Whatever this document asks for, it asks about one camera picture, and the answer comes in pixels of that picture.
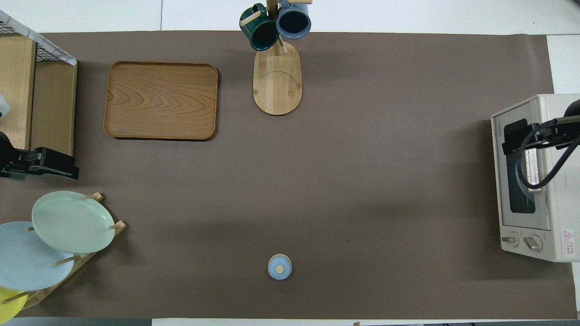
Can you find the small blue lidded jar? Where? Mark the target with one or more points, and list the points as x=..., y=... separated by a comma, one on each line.
x=279, y=267

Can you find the light blue plate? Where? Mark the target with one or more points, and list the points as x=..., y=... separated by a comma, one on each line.
x=22, y=262

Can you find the silver oven knob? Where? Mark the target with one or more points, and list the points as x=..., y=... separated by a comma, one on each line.
x=511, y=240
x=533, y=243

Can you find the wooden plate rack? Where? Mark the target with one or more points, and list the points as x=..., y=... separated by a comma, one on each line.
x=86, y=260

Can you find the red warning sticker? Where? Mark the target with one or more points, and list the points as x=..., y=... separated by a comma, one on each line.
x=568, y=243

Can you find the blue mug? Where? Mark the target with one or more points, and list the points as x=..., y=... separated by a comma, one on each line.
x=293, y=22

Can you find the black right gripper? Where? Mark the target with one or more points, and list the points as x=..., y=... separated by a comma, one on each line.
x=566, y=131

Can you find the brown table mat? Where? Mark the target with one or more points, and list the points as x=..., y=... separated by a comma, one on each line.
x=340, y=181

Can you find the white cup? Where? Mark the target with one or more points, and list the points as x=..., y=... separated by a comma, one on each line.
x=2, y=107

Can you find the beige toaster oven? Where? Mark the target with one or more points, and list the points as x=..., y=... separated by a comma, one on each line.
x=557, y=203

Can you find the wooden serving tray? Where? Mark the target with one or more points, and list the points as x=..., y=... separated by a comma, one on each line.
x=161, y=100

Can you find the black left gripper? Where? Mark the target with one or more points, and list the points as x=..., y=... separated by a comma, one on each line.
x=22, y=165

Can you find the yellow plate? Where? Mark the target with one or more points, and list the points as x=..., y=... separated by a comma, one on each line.
x=9, y=308

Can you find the glass oven door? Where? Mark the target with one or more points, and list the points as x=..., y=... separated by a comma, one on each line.
x=521, y=199

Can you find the dark green mug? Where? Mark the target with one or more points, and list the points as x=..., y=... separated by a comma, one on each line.
x=260, y=34

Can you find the pale green plate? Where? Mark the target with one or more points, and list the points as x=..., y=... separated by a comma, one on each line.
x=72, y=222

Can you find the wooden mug tree stand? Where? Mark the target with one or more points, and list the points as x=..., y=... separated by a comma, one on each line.
x=277, y=81

